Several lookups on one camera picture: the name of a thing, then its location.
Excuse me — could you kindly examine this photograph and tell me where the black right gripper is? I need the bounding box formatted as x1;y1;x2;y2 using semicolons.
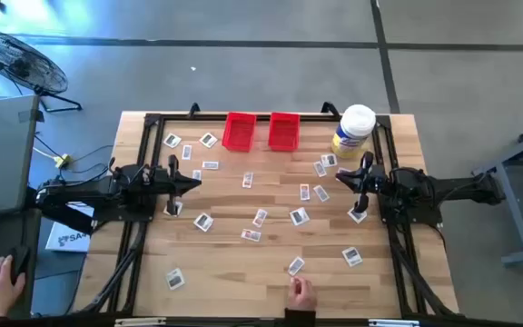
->
335;151;392;214

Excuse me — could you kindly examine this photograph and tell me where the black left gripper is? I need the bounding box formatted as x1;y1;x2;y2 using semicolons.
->
144;154;202;217

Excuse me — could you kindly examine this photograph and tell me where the Lysol disinfecting wipes canister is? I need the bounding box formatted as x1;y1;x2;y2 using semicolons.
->
331;104;378;160

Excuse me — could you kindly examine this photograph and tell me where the red plastic mesh basket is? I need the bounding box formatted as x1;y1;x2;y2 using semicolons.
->
221;112;258;153
268;112;301;153

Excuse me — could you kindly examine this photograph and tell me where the white printed cardboard box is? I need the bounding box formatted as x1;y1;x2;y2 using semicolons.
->
45;202;95;253

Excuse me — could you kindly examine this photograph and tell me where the silver metal bar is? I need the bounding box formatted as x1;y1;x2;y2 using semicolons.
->
114;317;167;327
369;319;420;327

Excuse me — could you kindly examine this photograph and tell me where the black computer mouse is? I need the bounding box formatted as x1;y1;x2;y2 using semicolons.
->
9;244;32;286

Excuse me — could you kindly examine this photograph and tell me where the black floor fan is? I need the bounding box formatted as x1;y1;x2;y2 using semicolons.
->
0;29;84;114

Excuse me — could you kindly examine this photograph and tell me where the black floor cable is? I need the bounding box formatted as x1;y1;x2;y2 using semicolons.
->
68;144;115;176

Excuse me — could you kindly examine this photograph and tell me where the pale yellow power cable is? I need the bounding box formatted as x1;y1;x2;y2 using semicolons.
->
32;145;58;160

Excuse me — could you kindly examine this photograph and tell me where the grey metal table frame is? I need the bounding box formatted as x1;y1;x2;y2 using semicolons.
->
471;115;523;269

